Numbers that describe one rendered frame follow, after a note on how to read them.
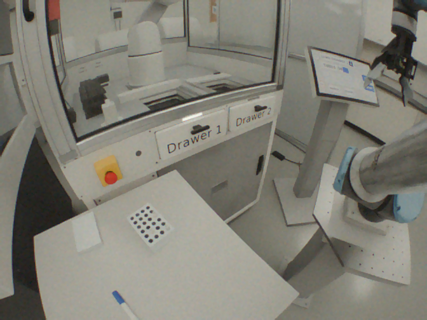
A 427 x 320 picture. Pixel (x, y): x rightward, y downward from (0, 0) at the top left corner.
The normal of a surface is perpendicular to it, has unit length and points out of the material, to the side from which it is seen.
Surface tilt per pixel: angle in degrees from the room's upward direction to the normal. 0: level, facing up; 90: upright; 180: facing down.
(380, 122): 90
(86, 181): 90
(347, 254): 0
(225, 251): 0
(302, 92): 90
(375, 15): 90
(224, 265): 0
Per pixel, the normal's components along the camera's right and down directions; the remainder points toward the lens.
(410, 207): -0.26, -0.13
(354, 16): -0.79, 0.39
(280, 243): 0.00, -0.78
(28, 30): 0.61, 0.50
